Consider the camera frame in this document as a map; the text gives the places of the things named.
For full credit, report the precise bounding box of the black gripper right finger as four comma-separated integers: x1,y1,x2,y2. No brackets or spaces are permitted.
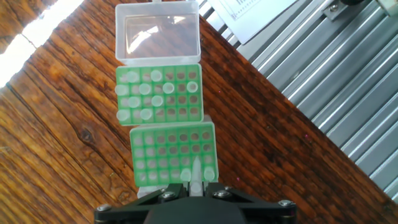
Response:
204,182,298,224

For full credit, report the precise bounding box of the white printed paper sheet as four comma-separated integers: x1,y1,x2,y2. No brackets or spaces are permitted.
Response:
206,0,299,45

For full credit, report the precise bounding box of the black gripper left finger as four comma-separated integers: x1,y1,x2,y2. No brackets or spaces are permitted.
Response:
94,182,190,224

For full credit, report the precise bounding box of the clear box green tip rack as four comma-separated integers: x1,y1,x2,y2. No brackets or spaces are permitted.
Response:
114,0,205,126
129,120,220,200

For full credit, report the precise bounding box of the brown wooden board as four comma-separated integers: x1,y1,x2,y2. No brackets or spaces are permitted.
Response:
0,0,398,224

